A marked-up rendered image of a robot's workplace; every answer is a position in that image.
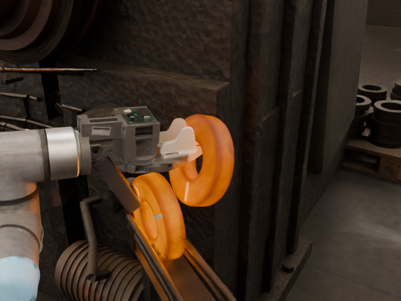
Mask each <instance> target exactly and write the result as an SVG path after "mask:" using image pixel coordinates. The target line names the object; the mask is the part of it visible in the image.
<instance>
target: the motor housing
mask: <svg viewBox="0 0 401 301"><path fill-rule="evenodd" d="M88 247H89V243H88V240H80V241H77V242H75V243H73V244H72V245H71V246H70V247H68V248H67V249H66V250H65V251H64V252H63V253H62V255H61V256H60V258H59V260H58V262H57V265H56V267H55V277H54V279H55V285H56V287H57V288H58V289H59V290H60V291H61V293H62V294H63V295H65V296H67V297H69V298H71V299H73V300H74V301H144V291H143V276H142V267H141V265H140V262H139V261H138V260H135V259H133V258H132V257H129V256H127V255H124V254H122V253H120V252H117V251H115V250H112V249H111V248H108V247H106V246H104V245H101V244H98V269H97V271H100V270H103V269H108V270H109V271H110V274H111V276H110V277H109V278H108V279H104V280H101V281H96V282H90V281H89V280H87V266H88Z"/></svg>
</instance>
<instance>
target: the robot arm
mask: <svg viewBox="0 0 401 301"><path fill-rule="evenodd" d="M112 113H114V114H113V115H112ZM112 113H111V114H110V117H105V118H89V119H88V117H87V115H77V126H78V127H75V130H74V129H73V128H72V127H60V128H46V129H37V130H21V131H5V132H0V301H35V300H36V297H37V291H38V284H39V280H40V271H39V254H40V252H41V250H42V240H43V236H44V231H43V227H42V225H41V212H40V205H39V192H38V185H37V182H44V181H50V180H60V179H69V178H74V177H78V175H79V174H80V175H87V174H90V172H91V163H92V166H93V167H94V168H95V169H96V170H97V172H98V173H99V175H100V176H101V177H102V178H103V180H104V181H105V182H106V183H107V185H108V186H109V188H111V190H112V191H113V192H114V194H115V195H116V199H117V201H118V203H120V205H122V206H124V207H125V208H126V209H127V210H128V212H130V213H133V212H134V211H135V210H137V209H139V208H140V207H141V206H142V203H141V201H140V199H139V198H138V197H139V193H138V190H137V188H136V187H135V186H133V185H131V184H129V183H128V181H127V179H126V178H125V177H124V175H123V174H122V173H121V171H124V172H126V171H127V172H129V173H154V172H165V171H171V170H174V169H176V168H179V167H182V166H184V165H186V164H187V163H188V162H190V161H192V160H194V159H196V158H197V157H199V156H200V155H202V154H203V153H202V149H201V146H200V144H199V143H198V142H196V141H195V134H194V131H193V128H191V127H187V125H186V122H185V120H184V119H182V118H177V119H175V120H173V122H172V124H171V126H170V127H169V129H168V130H166V131H162V132H160V122H158V121H157V120H156V118H155V117H154V116H153V115H152V114H151V112H150V111H149V110H148V109H147V106H140V107H122V108H114V111H113V112H112ZM157 155H158V156H157Z"/></svg>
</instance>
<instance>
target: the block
mask: <svg viewBox="0 0 401 301"><path fill-rule="evenodd" d="M114 108H128V107H126V106H121V105H117V104H113V103H105V104H103V105H101V106H99V107H96V108H94V109H91V110H89V111H87V112H85V113H82V114H81V115H87V117H88V119H89V118H105V117H110V114H111V113H112V112H113V111H114ZM121 173H122V174H123V175H124V177H125V178H126V179H127V178H130V177H138V173H129V172H127V171H126V172H124V171H121ZM87 180H88V190H89V195H90V197H91V196H94V195H100V196H101V202H100V203H98V204H94V205H92V206H93V207H94V208H97V209H99V210H102V211H105V212H107V213H110V214H116V213H118V212H120V211H121V210H122V209H123V208H124V206H122V205H120V203H118V201H117V199H116V195H115V194H114V192H113V191H112V190H111V188H109V186H108V185H107V183H106V182H105V181H104V180H103V178H102V177H101V176H100V175H99V173H98V172H97V170H96V169H95V168H94V167H93V166H92V163H91V172H90V174H87Z"/></svg>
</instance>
